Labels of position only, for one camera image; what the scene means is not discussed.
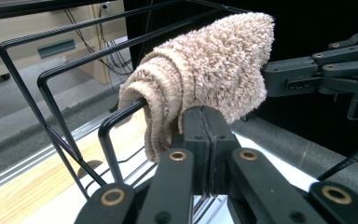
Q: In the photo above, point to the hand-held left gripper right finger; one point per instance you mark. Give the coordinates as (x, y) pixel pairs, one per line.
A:
(227, 149)

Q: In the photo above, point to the brown towel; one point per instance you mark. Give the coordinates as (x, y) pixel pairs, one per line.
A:
(214, 62)

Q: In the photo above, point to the white table mat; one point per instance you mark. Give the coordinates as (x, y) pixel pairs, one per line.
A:
(276, 168)

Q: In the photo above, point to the wooden desk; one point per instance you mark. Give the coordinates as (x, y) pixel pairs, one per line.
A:
(18, 37)

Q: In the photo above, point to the black frame crossbar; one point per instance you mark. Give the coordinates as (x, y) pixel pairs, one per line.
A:
(28, 7)

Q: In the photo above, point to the white wall socket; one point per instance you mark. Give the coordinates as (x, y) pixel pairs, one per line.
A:
(106, 6)

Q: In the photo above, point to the chair base with caster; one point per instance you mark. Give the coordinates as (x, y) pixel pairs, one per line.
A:
(4, 76)

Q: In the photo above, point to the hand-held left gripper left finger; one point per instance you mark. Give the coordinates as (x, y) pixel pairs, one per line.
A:
(186, 146)

